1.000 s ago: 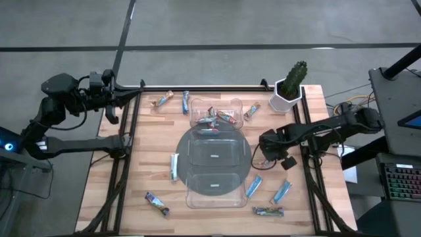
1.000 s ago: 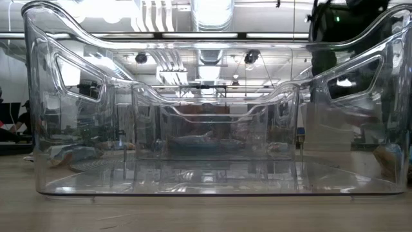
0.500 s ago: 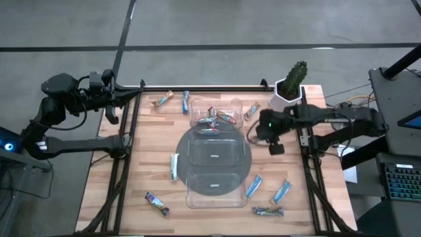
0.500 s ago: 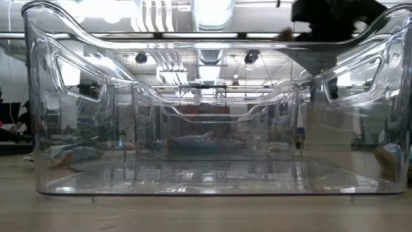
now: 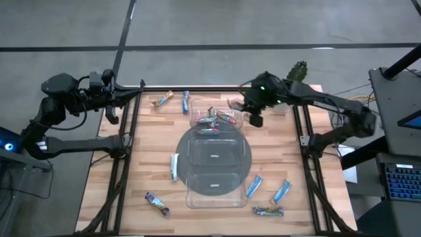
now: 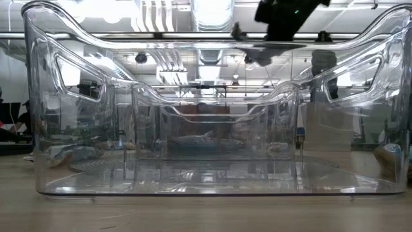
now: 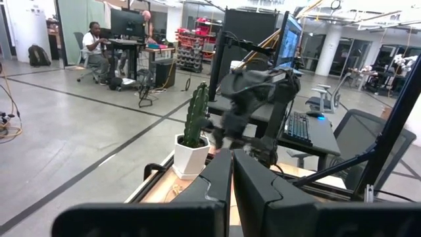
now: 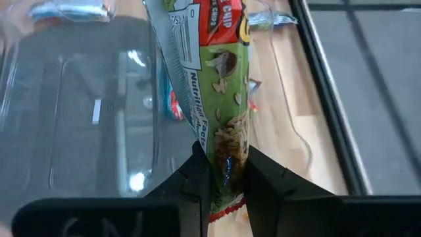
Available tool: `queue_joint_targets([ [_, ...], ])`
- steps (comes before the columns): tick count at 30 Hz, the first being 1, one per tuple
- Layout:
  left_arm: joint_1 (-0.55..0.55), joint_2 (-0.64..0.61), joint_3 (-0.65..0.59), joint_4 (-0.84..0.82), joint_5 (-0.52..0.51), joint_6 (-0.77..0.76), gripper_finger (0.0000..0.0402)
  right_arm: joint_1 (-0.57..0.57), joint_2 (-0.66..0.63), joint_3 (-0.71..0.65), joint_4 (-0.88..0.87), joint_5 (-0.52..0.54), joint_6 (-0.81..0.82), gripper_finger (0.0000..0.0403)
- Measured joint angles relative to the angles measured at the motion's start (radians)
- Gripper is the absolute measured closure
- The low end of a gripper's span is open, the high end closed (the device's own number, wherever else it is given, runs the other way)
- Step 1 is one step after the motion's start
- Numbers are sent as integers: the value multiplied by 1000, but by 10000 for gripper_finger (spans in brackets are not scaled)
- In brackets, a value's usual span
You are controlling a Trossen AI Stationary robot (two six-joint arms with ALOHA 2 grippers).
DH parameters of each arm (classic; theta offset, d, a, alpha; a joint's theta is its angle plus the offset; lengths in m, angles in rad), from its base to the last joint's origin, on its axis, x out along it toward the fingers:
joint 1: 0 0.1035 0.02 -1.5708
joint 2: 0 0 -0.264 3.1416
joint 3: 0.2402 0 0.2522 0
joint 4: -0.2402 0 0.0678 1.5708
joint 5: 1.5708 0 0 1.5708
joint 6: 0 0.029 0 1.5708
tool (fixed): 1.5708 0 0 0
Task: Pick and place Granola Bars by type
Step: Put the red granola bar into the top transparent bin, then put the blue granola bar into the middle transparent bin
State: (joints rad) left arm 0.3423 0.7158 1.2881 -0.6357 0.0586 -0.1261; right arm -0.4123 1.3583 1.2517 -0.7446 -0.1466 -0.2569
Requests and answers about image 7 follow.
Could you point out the black mouse with blue light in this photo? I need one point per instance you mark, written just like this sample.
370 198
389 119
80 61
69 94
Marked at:
315 115

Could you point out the light grey office chair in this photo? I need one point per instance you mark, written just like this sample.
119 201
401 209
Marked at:
324 100

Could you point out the black diagonal frame brace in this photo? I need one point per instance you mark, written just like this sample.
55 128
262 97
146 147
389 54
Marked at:
329 169

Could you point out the green cactus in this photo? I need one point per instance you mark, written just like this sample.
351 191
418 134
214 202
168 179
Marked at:
195 112

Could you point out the black backpack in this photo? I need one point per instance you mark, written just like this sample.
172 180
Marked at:
39 56

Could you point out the wooden poles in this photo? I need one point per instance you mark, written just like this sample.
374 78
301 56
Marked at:
263 44

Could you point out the large black partition panel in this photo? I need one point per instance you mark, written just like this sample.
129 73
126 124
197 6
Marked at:
250 29

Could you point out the wooden desk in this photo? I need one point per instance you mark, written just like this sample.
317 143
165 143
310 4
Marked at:
159 51

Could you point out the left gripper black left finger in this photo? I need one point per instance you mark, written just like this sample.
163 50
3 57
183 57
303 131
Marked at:
197 214

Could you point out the small beige knot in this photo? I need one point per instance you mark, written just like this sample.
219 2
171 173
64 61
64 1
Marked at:
177 189

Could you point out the monitor with blue screen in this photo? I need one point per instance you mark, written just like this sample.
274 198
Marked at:
289 42

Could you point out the white plant pot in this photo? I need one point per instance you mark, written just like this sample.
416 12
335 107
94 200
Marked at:
190 158

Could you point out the black desk monitor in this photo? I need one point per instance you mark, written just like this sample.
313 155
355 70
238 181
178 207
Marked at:
126 23

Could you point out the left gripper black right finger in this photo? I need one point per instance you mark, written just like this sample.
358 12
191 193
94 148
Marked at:
279 214

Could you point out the black standing desk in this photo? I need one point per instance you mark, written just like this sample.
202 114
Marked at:
126 42

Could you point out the black cabinet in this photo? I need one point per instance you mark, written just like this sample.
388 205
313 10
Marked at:
164 74

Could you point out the silver metal bracket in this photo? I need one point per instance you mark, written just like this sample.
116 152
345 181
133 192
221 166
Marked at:
368 194

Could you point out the black keyboard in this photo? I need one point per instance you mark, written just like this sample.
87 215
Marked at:
297 128

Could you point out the shelf with red bins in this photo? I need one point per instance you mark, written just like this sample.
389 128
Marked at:
189 49

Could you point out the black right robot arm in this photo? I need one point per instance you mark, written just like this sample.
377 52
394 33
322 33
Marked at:
283 108

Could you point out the person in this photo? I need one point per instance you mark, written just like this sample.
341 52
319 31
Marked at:
147 19
93 49

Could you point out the black upright frame post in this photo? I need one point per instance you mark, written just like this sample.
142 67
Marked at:
394 125

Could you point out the grey mesh office chair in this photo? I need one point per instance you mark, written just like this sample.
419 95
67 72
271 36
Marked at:
361 138

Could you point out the black round floor object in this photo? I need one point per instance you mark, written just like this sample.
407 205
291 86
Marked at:
115 84

